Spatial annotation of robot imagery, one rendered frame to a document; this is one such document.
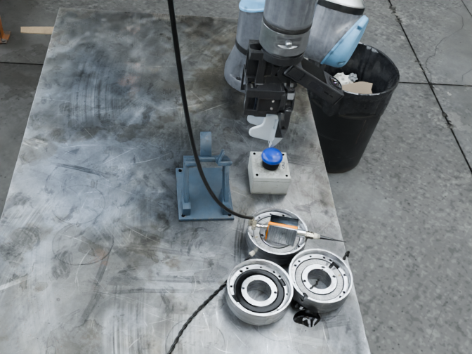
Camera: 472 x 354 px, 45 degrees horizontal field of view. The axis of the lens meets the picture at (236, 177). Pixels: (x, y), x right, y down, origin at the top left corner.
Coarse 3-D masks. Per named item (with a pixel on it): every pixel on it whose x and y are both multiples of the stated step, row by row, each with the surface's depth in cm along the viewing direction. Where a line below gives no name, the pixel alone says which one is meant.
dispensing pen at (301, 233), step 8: (272, 216) 96; (280, 216) 96; (248, 224) 97; (256, 224) 97; (264, 224) 97; (288, 224) 95; (296, 224) 96; (304, 232) 96; (312, 232) 97; (336, 240) 97
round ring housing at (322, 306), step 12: (300, 252) 95; (312, 252) 97; (324, 252) 96; (300, 264) 96; (312, 276) 97; (324, 276) 96; (348, 276) 94; (348, 288) 93; (312, 300) 89; (336, 300) 90; (324, 312) 93
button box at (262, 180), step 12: (252, 156) 110; (252, 168) 107; (264, 168) 108; (276, 168) 108; (288, 168) 108; (252, 180) 107; (264, 180) 106; (276, 180) 107; (288, 180) 107; (252, 192) 109; (264, 192) 109; (276, 192) 109
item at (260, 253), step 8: (264, 208) 101; (272, 208) 102; (280, 208) 102; (256, 216) 101; (264, 216) 102; (288, 216) 102; (296, 216) 101; (304, 224) 100; (248, 232) 97; (264, 232) 99; (248, 240) 98; (264, 240) 98; (304, 240) 99; (256, 248) 96; (280, 248) 98; (296, 248) 98; (256, 256) 98; (264, 256) 96; (272, 256) 95; (280, 256) 95; (288, 256) 96; (280, 264) 98
